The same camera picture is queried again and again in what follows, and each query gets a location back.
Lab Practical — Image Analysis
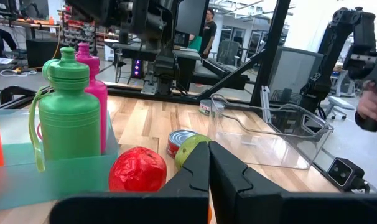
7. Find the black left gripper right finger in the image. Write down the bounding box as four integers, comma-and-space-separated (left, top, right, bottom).
209, 141, 377, 224

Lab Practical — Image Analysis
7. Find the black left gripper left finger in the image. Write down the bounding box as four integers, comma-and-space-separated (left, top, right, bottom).
50, 141, 210, 224

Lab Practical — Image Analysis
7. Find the pink plastic squeeze bottle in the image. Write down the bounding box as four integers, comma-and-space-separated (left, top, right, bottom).
75, 42, 109, 155

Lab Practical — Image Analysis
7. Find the red toy apple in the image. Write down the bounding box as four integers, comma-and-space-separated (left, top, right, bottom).
108, 146, 167, 192

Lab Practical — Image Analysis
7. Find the green toy pear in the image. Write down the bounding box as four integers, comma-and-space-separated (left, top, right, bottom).
174, 134, 212, 171

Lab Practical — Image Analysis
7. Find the green plastic squeeze bottle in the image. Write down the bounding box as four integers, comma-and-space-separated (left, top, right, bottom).
28, 46, 101, 174

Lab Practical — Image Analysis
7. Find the person's forearm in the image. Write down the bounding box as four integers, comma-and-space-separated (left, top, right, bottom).
355, 111, 377, 133

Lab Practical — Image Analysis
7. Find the shelf with red bins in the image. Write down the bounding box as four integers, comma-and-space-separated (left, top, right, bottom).
60, 6, 99, 55

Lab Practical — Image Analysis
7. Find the clear plastic bin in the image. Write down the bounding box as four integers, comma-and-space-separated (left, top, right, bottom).
208, 93, 335, 170

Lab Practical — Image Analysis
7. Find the red labelled tin can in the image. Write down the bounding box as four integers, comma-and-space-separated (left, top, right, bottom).
166, 129, 199, 159

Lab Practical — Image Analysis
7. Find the black floor box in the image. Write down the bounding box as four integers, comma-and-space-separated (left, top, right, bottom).
26, 39, 62, 68

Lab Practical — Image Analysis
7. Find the computer tower with purple lights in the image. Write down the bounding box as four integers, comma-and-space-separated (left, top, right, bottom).
131, 58, 145, 79

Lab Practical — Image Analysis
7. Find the cluttered background workbench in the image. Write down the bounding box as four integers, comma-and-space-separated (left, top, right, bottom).
0, 7, 62, 60

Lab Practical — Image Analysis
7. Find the black monitor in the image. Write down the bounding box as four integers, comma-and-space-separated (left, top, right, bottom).
175, 0, 210, 37

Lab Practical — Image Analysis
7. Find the white lidded tin can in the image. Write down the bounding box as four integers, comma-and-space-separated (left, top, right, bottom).
198, 98, 226, 116

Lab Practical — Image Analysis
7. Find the person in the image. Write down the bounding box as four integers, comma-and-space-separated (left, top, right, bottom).
199, 7, 218, 60

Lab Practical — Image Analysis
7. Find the teal translucent plastic tray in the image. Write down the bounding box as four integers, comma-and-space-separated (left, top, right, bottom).
0, 107, 119, 212

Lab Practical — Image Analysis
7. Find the gray mesh chair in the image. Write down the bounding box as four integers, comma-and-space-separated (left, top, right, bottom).
216, 40, 241, 65

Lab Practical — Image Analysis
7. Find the white office chair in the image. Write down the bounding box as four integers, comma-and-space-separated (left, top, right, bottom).
325, 70, 356, 121

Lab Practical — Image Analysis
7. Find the gray office chair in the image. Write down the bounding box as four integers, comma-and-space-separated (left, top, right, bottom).
268, 46, 325, 106

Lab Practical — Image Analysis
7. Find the person's hand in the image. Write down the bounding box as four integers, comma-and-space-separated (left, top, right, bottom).
356, 80, 377, 124

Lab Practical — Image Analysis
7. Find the silver metal bracket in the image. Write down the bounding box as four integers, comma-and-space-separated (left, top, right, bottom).
259, 85, 272, 124

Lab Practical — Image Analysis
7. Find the white floor cable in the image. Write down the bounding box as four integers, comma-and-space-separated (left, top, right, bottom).
0, 67, 37, 78

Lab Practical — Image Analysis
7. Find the black table-level camera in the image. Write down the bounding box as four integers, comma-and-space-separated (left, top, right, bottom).
327, 157, 371, 192

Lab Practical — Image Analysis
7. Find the black aluminium rig frame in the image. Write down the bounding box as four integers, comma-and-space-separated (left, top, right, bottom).
0, 0, 292, 110

